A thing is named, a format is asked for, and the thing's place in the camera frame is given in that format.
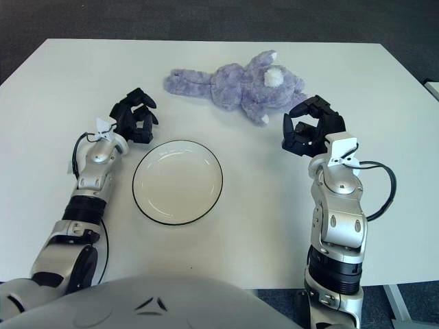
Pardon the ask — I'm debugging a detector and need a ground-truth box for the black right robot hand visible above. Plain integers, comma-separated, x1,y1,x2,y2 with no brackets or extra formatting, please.
281,95,346,158

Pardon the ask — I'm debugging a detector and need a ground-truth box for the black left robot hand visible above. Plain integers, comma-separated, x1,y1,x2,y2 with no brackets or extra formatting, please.
108,87,161,145

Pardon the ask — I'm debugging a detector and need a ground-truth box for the purple plush rabbit doll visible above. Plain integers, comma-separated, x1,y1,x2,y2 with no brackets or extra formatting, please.
163,50,309,128

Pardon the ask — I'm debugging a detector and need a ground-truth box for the white plate black rim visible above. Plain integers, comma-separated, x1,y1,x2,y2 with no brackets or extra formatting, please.
132,138,225,226

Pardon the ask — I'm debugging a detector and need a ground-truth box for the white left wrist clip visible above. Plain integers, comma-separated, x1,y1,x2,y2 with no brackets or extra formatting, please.
94,117,116,142

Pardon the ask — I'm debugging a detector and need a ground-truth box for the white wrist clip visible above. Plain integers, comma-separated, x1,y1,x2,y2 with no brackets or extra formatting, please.
94,117,116,142
324,132,360,169

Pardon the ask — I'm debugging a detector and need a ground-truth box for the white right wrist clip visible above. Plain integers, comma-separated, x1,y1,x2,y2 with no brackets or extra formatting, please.
324,132,360,169

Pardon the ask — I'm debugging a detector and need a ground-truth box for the grey furniture edge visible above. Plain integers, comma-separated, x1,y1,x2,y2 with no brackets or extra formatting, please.
424,78,439,102

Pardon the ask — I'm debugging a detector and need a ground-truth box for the grey table leg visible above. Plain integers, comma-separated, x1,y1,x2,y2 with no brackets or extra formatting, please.
383,283,412,329

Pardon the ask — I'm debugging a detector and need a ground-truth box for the silver robot torso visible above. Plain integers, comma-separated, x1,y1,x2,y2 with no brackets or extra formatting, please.
0,272,306,329

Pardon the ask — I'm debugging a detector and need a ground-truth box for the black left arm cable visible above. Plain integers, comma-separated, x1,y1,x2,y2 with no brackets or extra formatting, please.
70,132,100,179

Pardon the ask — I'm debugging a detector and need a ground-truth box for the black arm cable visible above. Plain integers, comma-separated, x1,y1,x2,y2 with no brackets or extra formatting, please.
356,160,398,222
70,132,100,179

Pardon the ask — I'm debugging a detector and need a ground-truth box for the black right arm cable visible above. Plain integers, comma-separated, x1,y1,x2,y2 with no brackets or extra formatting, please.
356,160,398,222

